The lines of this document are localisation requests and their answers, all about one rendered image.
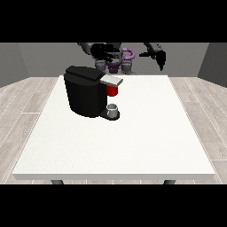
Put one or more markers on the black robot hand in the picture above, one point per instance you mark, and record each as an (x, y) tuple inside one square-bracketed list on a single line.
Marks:
[(103, 51), (158, 56)]

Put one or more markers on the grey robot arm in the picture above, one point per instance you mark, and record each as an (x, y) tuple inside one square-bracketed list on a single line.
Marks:
[(153, 45), (85, 47)]

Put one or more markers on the pale grey machine lid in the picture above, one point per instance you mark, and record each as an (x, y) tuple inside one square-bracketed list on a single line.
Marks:
[(111, 79)]

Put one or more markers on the red pod holder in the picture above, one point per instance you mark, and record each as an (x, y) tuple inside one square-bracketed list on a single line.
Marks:
[(111, 90)]

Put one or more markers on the black coffee machine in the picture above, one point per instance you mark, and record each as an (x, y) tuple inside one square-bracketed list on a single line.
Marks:
[(84, 94)]

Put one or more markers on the small grey cup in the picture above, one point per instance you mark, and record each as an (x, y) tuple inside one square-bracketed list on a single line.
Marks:
[(112, 111)]

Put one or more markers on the dark table leg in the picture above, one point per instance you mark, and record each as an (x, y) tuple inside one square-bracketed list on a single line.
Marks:
[(169, 182), (57, 182)]

